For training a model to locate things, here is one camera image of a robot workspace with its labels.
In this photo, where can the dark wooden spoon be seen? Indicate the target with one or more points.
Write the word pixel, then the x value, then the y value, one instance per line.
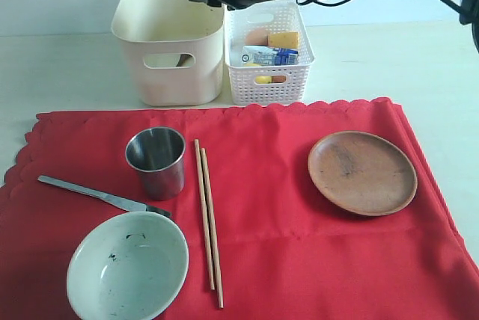
pixel 184 60

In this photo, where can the brown egg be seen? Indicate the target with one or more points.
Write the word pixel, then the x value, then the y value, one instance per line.
pixel 257 37

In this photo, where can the small milk carton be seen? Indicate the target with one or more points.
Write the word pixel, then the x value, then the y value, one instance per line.
pixel 268 56

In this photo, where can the yellow cheese wedge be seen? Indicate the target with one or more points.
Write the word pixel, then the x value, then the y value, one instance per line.
pixel 284 40

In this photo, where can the yellow lemon with sticker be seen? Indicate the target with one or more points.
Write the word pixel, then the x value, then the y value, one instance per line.
pixel 260 79

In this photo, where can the orange fried nugget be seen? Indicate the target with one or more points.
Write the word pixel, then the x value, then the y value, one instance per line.
pixel 278 79

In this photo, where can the stainless steel cup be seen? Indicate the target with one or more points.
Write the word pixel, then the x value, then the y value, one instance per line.
pixel 156 154

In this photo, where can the round brown wooden plate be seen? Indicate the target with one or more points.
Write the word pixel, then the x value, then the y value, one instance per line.
pixel 362 173

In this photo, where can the cream plastic tub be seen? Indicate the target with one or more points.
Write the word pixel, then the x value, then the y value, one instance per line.
pixel 155 33

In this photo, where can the white perforated plastic basket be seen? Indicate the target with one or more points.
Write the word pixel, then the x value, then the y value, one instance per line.
pixel 275 16

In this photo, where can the left wooden chopstick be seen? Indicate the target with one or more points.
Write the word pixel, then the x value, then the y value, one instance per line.
pixel 204 214

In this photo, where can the metal table knife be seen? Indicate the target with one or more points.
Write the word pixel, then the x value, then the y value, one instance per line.
pixel 122 203

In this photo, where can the red scalloped table cloth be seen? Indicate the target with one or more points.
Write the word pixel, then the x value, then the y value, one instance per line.
pixel 286 252

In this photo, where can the pale green ceramic bowl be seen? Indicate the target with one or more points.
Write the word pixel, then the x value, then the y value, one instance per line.
pixel 132 266

